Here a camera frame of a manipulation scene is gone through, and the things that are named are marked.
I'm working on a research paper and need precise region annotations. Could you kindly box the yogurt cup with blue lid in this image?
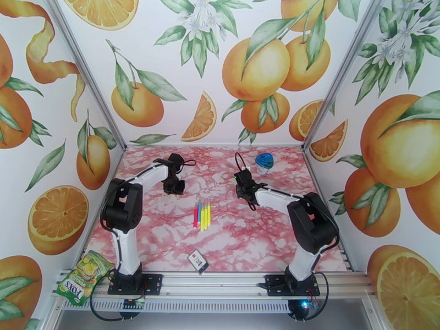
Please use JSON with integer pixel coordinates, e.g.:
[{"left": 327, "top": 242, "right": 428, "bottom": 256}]
[{"left": 255, "top": 152, "right": 274, "bottom": 176}]

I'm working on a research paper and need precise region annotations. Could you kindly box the small black white card box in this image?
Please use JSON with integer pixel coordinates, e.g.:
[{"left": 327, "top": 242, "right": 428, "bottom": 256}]
[{"left": 187, "top": 249, "right": 211, "bottom": 275}]

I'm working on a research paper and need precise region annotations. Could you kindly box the perforated metal strip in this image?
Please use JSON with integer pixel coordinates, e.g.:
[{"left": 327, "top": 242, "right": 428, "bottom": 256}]
[{"left": 62, "top": 300, "right": 289, "bottom": 314}]

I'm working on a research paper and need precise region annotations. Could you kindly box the green Fox's candy bag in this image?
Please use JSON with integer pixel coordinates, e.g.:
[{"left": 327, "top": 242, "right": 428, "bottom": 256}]
[{"left": 56, "top": 250, "right": 116, "bottom": 307}]

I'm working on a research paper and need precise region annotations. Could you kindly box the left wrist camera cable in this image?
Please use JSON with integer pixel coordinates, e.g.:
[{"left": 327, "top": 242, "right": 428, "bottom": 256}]
[{"left": 100, "top": 159, "right": 197, "bottom": 271}]

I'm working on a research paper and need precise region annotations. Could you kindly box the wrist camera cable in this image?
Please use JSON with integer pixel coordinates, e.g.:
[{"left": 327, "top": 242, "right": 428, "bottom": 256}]
[
  {"left": 234, "top": 152, "right": 341, "bottom": 271},
  {"left": 100, "top": 159, "right": 197, "bottom": 271}
]

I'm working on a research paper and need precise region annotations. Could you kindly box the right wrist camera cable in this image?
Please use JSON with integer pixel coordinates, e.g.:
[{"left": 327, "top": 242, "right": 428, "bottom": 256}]
[{"left": 234, "top": 152, "right": 341, "bottom": 271}]

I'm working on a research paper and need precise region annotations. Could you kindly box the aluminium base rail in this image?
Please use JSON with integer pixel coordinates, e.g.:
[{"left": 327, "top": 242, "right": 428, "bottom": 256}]
[{"left": 51, "top": 269, "right": 376, "bottom": 300}]

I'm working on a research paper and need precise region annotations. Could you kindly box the black base cable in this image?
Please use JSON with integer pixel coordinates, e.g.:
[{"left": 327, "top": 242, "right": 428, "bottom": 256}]
[
  {"left": 90, "top": 282, "right": 147, "bottom": 322},
  {"left": 288, "top": 272, "right": 331, "bottom": 321}
]

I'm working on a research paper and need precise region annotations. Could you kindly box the aluminium frame post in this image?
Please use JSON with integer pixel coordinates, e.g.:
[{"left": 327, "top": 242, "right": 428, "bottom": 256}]
[
  {"left": 42, "top": 0, "right": 129, "bottom": 150},
  {"left": 301, "top": 0, "right": 387, "bottom": 153}
]

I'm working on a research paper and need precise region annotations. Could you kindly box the aluminium frame leg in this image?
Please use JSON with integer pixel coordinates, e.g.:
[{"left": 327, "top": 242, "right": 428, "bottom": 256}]
[
  {"left": 362, "top": 294, "right": 389, "bottom": 330},
  {"left": 41, "top": 298, "right": 66, "bottom": 330}
]

